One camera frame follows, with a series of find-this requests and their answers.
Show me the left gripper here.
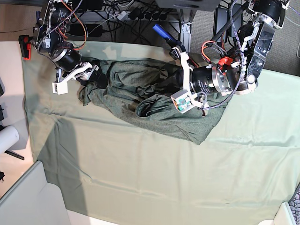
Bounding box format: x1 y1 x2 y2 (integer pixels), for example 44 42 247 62
156 52 210 117

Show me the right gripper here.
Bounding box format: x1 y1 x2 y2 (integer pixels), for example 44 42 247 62
55 62 109 89

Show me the green T-shirt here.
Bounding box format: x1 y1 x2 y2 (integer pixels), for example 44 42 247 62
79 57 227 145

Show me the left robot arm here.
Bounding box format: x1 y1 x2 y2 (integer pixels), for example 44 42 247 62
153 0 289 113

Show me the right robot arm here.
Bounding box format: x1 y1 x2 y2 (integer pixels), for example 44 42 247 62
31 0 108 95

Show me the blue orange clamp tool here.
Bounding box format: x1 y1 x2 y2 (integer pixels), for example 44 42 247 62
152 24 186 60

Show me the black power brick on floor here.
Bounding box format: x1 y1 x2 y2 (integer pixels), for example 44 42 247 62
67 23 103 37

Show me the white power strip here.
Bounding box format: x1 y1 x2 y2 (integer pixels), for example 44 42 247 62
104 9 180 23

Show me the black power adapter left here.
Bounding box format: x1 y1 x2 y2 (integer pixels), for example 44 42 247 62
213 7 229 36

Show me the red black table clamp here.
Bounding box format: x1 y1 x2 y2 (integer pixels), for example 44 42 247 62
18 35 32 60

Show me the light green table cloth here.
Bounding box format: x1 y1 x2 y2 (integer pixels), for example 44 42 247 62
22 52 300 225

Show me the white cylinder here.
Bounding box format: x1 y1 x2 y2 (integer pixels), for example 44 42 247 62
0 126 19 154

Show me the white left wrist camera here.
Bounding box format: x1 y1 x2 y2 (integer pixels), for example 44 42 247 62
171 89 194 114

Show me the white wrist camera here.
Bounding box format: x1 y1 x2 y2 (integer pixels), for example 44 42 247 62
171 89 194 114
52 82 68 95

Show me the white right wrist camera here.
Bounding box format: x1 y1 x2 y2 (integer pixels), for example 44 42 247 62
52 82 68 95

